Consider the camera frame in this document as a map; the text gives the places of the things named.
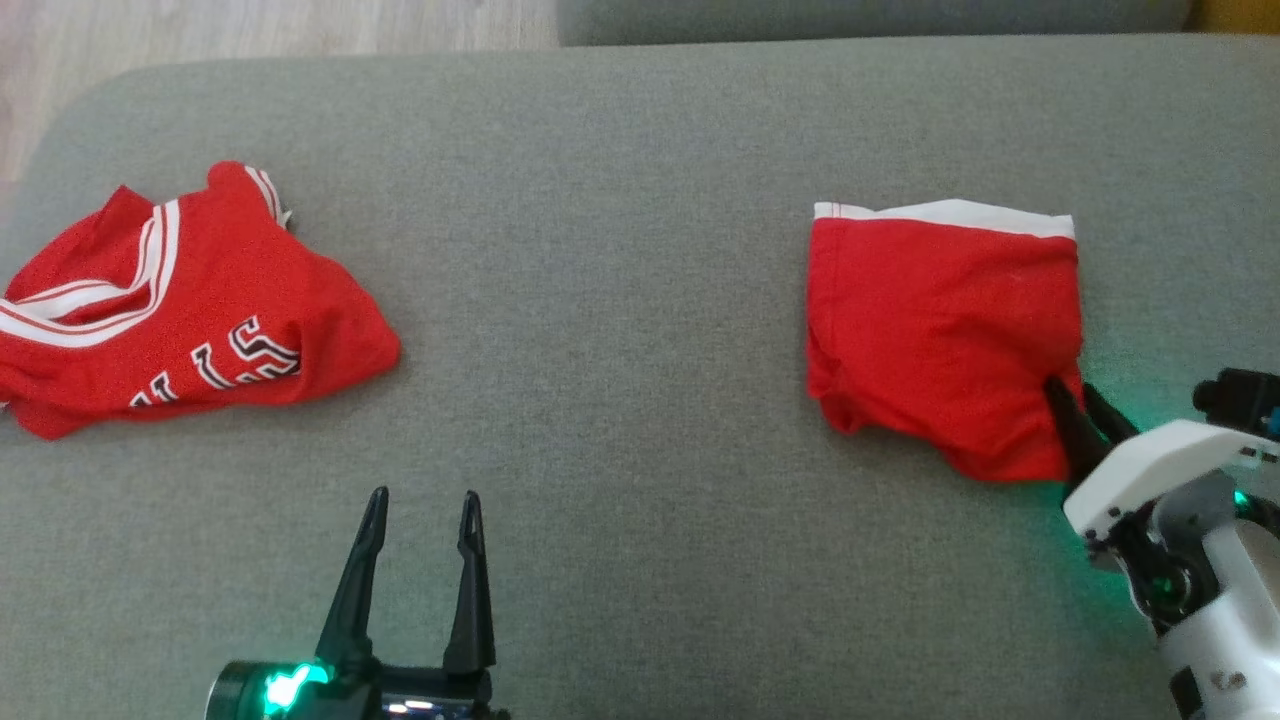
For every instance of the red jersey shirt with lettering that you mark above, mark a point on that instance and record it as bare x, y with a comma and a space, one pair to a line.
200, 300

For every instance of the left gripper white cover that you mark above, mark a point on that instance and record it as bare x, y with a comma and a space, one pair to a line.
420, 695

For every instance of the small grey sofa cushion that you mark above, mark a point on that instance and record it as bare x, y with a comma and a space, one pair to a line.
850, 18

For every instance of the large grey sofa seat cushion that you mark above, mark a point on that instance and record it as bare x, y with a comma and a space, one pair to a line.
620, 350

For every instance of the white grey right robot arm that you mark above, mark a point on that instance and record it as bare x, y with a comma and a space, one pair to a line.
1240, 620

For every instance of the red shorts with white waistband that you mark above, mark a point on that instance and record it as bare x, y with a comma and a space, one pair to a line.
940, 330

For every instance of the mustard yellow panel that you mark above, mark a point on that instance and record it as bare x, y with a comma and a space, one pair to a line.
1240, 12

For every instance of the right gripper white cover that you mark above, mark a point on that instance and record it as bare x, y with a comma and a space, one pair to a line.
1150, 480

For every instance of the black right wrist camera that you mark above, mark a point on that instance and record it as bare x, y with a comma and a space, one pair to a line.
1240, 400

